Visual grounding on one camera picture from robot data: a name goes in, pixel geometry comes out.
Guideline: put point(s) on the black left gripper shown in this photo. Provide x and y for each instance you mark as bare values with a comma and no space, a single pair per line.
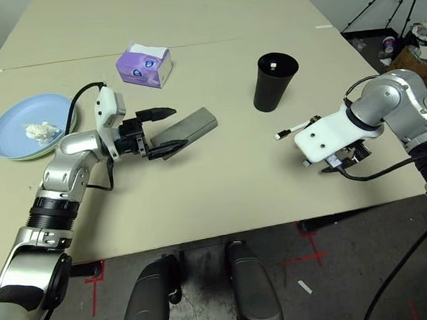
130,139

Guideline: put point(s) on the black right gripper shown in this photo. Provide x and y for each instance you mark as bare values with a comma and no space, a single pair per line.
347,157

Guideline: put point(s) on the white pen black tip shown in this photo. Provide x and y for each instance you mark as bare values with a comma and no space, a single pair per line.
295,129

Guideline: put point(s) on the grey glasses case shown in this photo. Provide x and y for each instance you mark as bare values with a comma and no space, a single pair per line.
193,126

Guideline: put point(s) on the white tissue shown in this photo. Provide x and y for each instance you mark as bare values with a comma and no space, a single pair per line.
39,131

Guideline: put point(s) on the blue plastic plate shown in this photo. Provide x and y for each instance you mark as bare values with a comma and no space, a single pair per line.
18,114

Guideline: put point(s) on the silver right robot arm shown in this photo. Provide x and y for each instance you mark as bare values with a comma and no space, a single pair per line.
406,108

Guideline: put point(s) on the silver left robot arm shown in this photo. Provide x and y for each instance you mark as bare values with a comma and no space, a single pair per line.
65,165

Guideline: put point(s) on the white marker blue cap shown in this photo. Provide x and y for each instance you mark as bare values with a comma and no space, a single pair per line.
307,163

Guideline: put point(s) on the black plastic cup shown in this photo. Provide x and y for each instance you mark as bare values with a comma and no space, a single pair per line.
271,91

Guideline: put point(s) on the purple tissue pack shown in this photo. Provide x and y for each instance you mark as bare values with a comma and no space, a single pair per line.
139,68

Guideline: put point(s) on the purple white paper cup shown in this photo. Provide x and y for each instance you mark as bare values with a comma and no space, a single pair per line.
389,44

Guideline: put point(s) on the brown cardboard box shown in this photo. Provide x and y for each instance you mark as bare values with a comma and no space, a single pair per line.
414,64

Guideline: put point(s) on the black tripod stand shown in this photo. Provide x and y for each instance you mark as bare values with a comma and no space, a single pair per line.
385,4

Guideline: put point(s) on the crumpled white paper trash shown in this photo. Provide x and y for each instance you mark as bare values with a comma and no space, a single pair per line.
424,29

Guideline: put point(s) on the grey robot left leg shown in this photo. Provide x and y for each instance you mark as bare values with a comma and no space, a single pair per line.
149,298

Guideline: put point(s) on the grey robot leg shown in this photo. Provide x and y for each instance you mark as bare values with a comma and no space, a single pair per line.
254,288
149,298

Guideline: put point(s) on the white floor tape strip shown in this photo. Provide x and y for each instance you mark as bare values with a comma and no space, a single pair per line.
304,287

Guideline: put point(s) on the grey robot right leg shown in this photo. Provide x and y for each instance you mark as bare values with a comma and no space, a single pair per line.
254,288

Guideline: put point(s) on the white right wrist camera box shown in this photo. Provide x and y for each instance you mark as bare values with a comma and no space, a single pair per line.
328,135

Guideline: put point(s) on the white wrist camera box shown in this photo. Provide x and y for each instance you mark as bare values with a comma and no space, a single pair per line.
109,108
328,135

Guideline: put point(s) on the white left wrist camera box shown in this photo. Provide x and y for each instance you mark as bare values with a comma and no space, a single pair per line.
109,108

